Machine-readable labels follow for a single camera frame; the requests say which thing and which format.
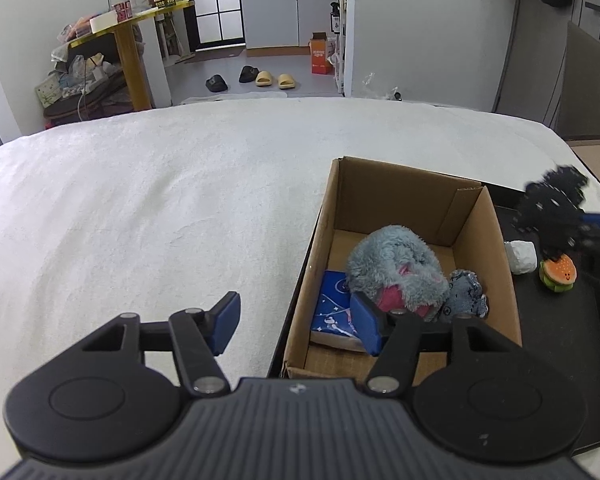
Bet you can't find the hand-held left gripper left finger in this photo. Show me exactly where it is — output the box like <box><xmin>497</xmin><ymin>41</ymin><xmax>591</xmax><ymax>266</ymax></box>
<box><xmin>80</xmin><ymin>290</ymin><xmax>242</xmax><ymax>397</ymax></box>

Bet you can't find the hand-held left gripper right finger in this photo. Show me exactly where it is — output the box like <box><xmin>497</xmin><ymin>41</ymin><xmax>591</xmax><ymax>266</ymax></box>
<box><xmin>349</xmin><ymin>291</ymin><xmax>526</xmax><ymax>397</ymax></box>

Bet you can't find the blue tissue packet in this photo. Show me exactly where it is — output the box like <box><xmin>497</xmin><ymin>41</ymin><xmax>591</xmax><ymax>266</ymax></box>
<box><xmin>310</xmin><ymin>270</ymin><xmax>377</xmax><ymax>354</ymax></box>

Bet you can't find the black spotted scrunchie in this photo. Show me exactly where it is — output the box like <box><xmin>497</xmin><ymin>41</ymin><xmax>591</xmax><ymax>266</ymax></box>
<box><xmin>512</xmin><ymin>164</ymin><xmax>591</xmax><ymax>257</ymax></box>

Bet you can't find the grey pink plush toy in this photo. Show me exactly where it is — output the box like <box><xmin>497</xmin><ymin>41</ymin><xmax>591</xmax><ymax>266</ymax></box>
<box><xmin>346</xmin><ymin>225</ymin><xmax>451</xmax><ymax>322</ymax></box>

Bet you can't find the black tray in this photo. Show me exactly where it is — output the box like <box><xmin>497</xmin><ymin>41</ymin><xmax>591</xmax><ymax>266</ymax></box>
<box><xmin>266</xmin><ymin>187</ymin><xmax>600</xmax><ymax>457</ymax></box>

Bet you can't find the small blue-grey knit toy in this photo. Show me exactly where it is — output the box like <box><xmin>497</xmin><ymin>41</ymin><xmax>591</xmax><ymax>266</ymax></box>
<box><xmin>442</xmin><ymin>269</ymin><xmax>490</xmax><ymax>319</ymax></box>

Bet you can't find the brown cardboard box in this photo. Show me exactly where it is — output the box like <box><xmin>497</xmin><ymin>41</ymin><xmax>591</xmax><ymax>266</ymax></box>
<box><xmin>282</xmin><ymin>156</ymin><xmax>524</xmax><ymax>382</ymax></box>

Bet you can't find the white soft block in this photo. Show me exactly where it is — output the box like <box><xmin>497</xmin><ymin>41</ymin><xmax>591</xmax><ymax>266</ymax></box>
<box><xmin>504</xmin><ymin>240</ymin><xmax>538</xmax><ymax>275</ymax></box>

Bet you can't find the burger squishy toy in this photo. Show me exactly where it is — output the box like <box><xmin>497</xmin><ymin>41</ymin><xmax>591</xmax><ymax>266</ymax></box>
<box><xmin>539</xmin><ymin>254</ymin><xmax>578</xmax><ymax>293</ymax></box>

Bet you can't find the grey leaning board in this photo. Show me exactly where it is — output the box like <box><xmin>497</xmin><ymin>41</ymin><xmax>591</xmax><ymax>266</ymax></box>
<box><xmin>555</xmin><ymin>20</ymin><xmax>600</xmax><ymax>139</ymax></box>

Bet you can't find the white floor mat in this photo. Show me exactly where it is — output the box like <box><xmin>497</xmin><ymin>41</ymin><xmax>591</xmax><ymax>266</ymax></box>
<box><xmin>180</xmin><ymin>90</ymin><xmax>289</xmax><ymax>106</ymax></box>

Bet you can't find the clear plastic wrap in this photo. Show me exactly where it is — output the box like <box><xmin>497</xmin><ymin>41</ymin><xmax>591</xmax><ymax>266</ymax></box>
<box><xmin>362</xmin><ymin>72</ymin><xmax>404</xmax><ymax>102</ymax></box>

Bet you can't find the brown door mat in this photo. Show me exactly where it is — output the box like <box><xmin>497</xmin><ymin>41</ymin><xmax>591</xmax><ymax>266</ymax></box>
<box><xmin>174</xmin><ymin>47</ymin><xmax>244</xmax><ymax>65</ymax></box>

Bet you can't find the orange carton box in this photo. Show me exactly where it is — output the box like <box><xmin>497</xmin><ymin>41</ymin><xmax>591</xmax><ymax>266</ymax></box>
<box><xmin>308</xmin><ymin>32</ymin><xmax>334</xmax><ymax>75</ymax></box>

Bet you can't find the pile of clutter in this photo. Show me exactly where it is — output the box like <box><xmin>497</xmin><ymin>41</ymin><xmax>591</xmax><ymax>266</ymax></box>
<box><xmin>34</xmin><ymin>22</ymin><xmax>148</xmax><ymax>122</ymax></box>

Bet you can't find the yellow round table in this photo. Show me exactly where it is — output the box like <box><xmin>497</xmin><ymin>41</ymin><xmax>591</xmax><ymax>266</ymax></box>
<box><xmin>67</xmin><ymin>1</ymin><xmax>196</xmax><ymax>112</ymax></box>

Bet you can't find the white kitchen cabinet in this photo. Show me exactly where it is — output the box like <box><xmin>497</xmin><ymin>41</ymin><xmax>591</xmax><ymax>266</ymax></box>
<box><xmin>238</xmin><ymin>0</ymin><xmax>349</xmax><ymax>52</ymax></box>

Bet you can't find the black framed glass door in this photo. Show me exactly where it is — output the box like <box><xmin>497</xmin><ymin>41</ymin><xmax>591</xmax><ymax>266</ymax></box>
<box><xmin>176</xmin><ymin>0</ymin><xmax>244</xmax><ymax>54</ymax></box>

